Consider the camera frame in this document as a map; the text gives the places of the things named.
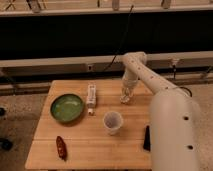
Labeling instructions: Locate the white sponge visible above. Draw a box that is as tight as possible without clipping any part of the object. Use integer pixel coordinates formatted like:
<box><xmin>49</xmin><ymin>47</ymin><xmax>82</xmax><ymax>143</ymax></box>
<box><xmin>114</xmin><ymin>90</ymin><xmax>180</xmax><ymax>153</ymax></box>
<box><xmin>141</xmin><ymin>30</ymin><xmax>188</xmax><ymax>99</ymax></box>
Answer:
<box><xmin>120</xmin><ymin>95</ymin><xmax>131</xmax><ymax>104</ymax></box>

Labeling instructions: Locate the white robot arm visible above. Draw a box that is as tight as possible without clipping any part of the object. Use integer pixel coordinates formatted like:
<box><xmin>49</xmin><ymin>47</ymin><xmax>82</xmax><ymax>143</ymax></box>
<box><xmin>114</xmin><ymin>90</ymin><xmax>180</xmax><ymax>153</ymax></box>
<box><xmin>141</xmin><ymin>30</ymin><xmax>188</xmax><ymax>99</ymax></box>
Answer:
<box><xmin>120</xmin><ymin>52</ymin><xmax>201</xmax><ymax>171</ymax></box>

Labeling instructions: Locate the black hanging cable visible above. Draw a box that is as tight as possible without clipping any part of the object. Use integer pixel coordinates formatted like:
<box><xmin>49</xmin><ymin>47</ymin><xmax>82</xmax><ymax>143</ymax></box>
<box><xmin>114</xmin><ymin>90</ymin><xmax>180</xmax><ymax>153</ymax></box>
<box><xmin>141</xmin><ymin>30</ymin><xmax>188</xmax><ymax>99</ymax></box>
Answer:
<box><xmin>101</xmin><ymin>3</ymin><xmax>135</xmax><ymax>73</ymax></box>

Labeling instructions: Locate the black chair wheel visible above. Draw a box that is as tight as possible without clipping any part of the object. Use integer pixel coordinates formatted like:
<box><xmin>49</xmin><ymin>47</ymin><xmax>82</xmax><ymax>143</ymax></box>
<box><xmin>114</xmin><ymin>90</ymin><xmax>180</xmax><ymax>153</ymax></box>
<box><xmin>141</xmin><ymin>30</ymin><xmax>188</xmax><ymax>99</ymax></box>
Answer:
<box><xmin>0</xmin><ymin>138</ymin><xmax>13</xmax><ymax>151</ymax></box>

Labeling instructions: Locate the green ceramic plate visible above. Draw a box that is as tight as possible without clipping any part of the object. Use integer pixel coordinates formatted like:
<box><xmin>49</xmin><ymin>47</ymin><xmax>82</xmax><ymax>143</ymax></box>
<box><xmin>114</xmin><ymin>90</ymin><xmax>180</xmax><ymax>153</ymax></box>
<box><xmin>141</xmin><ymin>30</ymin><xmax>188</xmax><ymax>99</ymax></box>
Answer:
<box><xmin>50</xmin><ymin>94</ymin><xmax>84</xmax><ymax>123</ymax></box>

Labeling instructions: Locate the wooden folding table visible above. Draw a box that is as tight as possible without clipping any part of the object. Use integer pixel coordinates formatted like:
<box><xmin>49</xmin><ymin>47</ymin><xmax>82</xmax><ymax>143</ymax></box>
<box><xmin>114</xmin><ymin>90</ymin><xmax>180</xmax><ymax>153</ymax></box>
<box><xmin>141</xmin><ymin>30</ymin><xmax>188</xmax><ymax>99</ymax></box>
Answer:
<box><xmin>25</xmin><ymin>80</ymin><xmax>152</xmax><ymax>170</ymax></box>

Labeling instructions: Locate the black phone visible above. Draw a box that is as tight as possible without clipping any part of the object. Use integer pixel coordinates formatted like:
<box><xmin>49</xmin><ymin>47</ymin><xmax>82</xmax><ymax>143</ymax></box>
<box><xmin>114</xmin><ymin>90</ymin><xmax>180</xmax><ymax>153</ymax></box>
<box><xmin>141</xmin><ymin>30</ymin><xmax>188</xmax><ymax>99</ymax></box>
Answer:
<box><xmin>143</xmin><ymin>126</ymin><xmax>151</xmax><ymax>151</ymax></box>

